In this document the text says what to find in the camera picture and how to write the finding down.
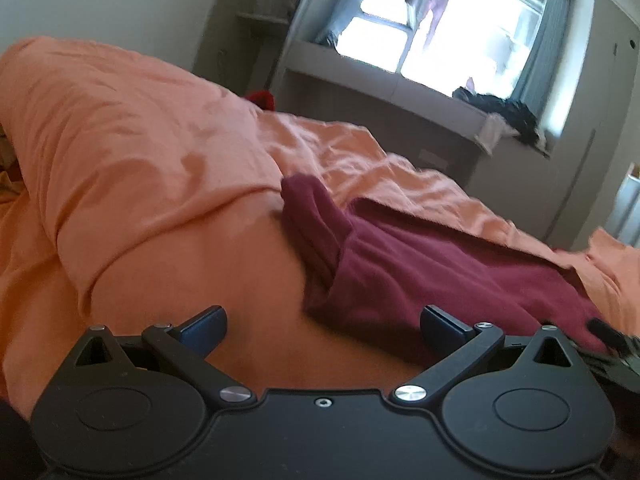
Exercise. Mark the maroon garment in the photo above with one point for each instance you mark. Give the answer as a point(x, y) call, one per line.
point(400, 270)

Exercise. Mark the hanging purple garment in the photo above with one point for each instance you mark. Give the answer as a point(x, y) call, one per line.
point(435, 15)

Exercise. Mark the grey window sill ledge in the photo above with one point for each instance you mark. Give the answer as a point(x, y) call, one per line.
point(380, 85)

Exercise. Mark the pile of dark clothes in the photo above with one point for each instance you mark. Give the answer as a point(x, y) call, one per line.
point(505, 110)

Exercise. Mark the grey open wardrobe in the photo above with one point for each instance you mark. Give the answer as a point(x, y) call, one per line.
point(225, 45)

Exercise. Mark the white cloth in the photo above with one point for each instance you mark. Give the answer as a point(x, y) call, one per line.
point(492, 132)

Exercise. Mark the window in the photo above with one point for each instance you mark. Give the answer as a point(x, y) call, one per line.
point(380, 40)

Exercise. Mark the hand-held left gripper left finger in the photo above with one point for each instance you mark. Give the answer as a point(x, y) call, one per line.
point(202, 332)

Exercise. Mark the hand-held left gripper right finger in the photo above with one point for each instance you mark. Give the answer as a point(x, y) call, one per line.
point(445, 330)

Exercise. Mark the orange duvet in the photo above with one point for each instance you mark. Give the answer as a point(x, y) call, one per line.
point(125, 160)

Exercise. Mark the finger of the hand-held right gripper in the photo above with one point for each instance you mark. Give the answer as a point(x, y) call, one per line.
point(605, 331)

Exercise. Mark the red plush toy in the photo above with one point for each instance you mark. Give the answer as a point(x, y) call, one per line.
point(262, 100)

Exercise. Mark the light blue curtain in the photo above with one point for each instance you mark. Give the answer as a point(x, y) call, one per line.
point(345, 5)
point(545, 60)

